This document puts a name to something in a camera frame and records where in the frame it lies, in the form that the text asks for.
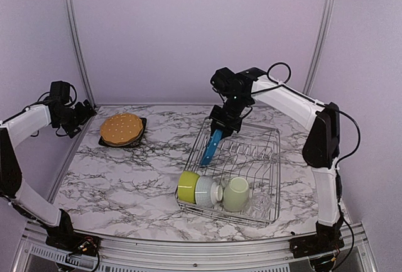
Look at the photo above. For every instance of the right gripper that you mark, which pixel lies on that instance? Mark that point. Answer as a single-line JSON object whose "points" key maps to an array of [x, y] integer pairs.
{"points": [[217, 121]]}

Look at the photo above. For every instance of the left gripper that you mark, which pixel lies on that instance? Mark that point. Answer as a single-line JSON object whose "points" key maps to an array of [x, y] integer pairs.
{"points": [[84, 115]]}

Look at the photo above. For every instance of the blue dotted plate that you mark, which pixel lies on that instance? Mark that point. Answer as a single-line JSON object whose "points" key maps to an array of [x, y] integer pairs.
{"points": [[211, 147]]}

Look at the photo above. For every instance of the yellow dotted plate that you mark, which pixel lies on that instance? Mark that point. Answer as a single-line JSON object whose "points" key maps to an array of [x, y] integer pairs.
{"points": [[121, 129]]}

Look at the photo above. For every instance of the black floral square plate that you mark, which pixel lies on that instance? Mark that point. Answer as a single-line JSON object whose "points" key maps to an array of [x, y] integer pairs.
{"points": [[135, 143]]}

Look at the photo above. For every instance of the pale green mug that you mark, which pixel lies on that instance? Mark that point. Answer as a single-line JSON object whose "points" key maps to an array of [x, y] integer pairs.
{"points": [[236, 194]]}

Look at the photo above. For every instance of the clear glass cup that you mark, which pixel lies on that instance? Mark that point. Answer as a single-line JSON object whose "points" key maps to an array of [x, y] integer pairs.
{"points": [[259, 206]]}

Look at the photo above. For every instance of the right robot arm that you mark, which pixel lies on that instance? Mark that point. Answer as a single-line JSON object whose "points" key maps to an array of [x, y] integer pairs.
{"points": [[320, 152]]}

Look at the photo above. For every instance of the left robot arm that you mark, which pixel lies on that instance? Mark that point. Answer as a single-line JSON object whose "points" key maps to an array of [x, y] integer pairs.
{"points": [[14, 132]]}

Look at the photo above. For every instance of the lime green bowl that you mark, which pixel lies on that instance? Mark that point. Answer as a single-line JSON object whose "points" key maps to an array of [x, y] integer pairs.
{"points": [[186, 186]]}

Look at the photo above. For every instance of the white striped bowl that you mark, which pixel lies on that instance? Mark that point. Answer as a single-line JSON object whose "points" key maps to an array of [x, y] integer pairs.
{"points": [[208, 192]]}

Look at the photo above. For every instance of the wire dish rack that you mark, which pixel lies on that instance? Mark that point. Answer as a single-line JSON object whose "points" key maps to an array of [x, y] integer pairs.
{"points": [[252, 153]]}

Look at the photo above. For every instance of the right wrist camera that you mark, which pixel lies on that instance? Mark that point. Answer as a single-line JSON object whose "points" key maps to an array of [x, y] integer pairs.
{"points": [[221, 80]]}

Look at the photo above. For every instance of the right aluminium frame post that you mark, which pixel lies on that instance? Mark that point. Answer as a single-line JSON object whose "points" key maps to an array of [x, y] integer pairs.
{"points": [[323, 30]]}

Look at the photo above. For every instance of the aluminium frame post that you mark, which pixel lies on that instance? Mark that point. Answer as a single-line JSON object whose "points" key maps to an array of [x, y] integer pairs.
{"points": [[323, 30], [79, 55]]}

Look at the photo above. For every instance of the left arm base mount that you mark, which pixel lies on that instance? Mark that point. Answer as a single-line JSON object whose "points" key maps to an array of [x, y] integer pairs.
{"points": [[75, 243]]}

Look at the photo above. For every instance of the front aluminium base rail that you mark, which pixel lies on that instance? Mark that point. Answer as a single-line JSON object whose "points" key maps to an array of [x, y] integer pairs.
{"points": [[128, 254]]}

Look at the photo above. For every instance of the left aluminium frame post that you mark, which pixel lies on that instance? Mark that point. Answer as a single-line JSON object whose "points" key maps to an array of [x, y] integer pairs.
{"points": [[79, 55]]}

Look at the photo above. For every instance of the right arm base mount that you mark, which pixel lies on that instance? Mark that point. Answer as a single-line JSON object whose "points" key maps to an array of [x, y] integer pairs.
{"points": [[315, 244]]}

